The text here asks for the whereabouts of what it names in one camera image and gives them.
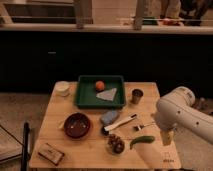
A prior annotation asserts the green pepper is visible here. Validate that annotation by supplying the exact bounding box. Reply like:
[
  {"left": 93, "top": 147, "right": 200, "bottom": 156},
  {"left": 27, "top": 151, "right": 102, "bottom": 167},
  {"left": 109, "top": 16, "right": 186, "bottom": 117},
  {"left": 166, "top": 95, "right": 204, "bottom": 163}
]
[{"left": 129, "top": 135, "right": 155, "bottom": 149}]

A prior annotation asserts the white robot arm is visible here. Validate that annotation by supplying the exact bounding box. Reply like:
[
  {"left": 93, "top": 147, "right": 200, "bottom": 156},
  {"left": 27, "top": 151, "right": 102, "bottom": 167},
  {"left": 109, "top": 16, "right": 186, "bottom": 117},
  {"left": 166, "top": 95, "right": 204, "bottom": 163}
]
[{"left": 154, "top": 86, "right": 213, "bottom": 145}]

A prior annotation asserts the green plastic tray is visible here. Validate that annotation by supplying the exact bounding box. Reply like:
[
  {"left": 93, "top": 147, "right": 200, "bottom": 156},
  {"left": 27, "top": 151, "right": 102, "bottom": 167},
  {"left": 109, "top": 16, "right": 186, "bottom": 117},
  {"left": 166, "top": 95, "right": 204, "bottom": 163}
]
[{"left": 75, "top": 75, "right": 126, "bottom": 109}]

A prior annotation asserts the metal fork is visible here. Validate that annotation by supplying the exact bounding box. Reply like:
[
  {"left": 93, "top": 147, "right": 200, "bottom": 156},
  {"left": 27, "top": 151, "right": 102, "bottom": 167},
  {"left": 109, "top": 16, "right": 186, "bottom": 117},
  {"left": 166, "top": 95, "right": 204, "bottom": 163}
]
[{"left": 133, "top": 122, "right": 155, "bottom": 131}]

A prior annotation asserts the metal cup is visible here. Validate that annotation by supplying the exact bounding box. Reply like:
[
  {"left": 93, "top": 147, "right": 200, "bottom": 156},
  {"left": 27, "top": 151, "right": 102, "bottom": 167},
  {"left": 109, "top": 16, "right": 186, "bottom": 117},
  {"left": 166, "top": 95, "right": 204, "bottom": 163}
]
[{"left": 131, "top": 89, "right": 143, "bottom": 104}]

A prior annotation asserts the glass bowl with pinecones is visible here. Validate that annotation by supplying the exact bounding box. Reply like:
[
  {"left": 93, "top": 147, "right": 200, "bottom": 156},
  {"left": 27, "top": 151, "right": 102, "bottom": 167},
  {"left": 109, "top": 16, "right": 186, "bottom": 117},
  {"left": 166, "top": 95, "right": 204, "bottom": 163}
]
[{"left": 106, "top": 134, "right": 125, "bottom": 155}]

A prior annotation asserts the blue sponge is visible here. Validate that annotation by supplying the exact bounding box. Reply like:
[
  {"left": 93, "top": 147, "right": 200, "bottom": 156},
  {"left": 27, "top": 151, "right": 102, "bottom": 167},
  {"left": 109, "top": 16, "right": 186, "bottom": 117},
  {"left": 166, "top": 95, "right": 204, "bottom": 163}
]
[{"left": 100, "top": 110, "right": 119, "bottom": 125}]

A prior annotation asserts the grey triangular cloth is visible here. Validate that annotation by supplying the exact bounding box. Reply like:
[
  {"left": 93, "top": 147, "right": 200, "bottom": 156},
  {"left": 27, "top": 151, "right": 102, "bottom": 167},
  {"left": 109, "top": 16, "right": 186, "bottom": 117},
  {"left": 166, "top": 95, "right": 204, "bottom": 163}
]
[{"left": 96, "top": 88, "right": 117, "bottom": 101}]

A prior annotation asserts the orange fruit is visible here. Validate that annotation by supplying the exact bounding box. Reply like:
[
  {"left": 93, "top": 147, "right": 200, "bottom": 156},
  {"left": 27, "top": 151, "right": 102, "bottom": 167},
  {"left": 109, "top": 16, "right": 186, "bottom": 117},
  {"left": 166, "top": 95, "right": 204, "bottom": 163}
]
[{"left": 95, "top": 81, "right": 105, "bottom": 91}]

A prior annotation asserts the dark red bowl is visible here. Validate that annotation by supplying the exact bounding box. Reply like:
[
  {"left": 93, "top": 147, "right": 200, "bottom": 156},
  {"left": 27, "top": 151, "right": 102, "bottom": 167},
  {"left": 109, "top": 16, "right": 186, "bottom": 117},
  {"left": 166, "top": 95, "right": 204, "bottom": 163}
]
[{"left": 63, "top": 113, "right": 91, "bottom": 139}]

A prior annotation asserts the small wooden box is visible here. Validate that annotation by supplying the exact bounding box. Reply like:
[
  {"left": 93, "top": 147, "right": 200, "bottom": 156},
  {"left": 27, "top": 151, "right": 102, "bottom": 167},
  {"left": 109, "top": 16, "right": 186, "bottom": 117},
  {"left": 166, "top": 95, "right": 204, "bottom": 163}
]
[{"left": 38, "top": 143, "right": 65, "bottom": 165}]

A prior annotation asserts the white small bowl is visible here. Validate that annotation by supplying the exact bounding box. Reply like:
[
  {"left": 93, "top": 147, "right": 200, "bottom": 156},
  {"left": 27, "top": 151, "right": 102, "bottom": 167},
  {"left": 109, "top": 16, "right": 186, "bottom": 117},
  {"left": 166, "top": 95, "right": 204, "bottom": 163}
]
[{"left": 55, "top": 81, "right": 70, "bottom": 97}]

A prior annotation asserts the white handled brush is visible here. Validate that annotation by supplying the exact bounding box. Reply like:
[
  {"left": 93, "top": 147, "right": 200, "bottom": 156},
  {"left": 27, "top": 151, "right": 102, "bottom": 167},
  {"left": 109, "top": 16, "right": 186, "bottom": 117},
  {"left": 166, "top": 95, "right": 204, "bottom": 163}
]
[{"left": 101, "top": 114, "right": 137, "bottom": 135}]

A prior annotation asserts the black chair frame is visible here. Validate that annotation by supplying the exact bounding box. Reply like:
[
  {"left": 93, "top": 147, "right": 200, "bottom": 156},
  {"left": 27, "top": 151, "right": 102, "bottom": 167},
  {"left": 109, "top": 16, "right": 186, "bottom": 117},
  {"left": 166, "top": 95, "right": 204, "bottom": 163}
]
[{"left": 0, "top": 122, "right": 30, "bottom": 171}]

